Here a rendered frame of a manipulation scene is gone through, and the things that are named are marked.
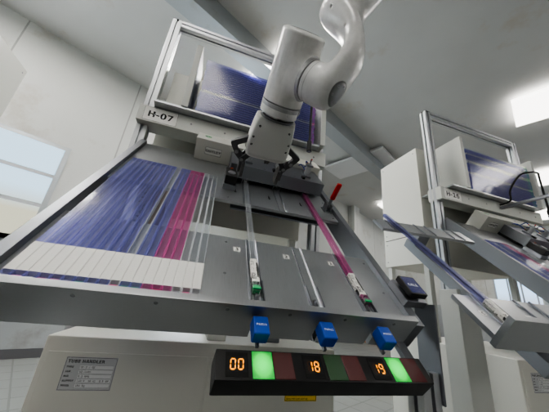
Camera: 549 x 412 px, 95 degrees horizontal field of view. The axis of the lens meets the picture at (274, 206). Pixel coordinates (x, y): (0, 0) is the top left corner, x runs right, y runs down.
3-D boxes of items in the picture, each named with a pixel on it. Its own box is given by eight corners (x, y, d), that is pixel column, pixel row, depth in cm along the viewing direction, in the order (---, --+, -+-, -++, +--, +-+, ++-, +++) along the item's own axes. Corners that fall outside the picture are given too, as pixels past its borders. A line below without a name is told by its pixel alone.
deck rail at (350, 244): (408, 347, 49) (425, 326, 47) (399, 347, 49) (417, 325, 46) (310, 194, 112) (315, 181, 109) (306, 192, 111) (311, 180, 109)
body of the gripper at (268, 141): (297, 113, 59) (282, 155, 65) (256, 100, 56) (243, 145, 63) (303, 124, 53) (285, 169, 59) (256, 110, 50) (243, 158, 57)
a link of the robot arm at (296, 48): (310, 112, 54) (280, 95, 58) (338, 43, 47) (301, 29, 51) (287, 111, 48) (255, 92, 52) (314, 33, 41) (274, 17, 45)
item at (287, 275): (403, 332, 49) (411, 321, 48) (-21, 297, 32) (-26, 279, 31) (359, 266, 65) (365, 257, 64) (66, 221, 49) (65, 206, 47)
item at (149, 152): (332, 235, 82) (339, 221, 80) (107, 192, 65) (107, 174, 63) (306, 192, 111) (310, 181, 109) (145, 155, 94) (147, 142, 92)
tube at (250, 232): (259, 294, 43) (261, 289, 43) (251, 293, 43) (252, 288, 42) (247, 181, 87) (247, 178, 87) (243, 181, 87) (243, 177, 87)
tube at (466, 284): (527, 337, 44) (530, 332, 44) (520, 336, 44) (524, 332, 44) (386, 217, 91) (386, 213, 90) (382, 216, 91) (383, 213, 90)
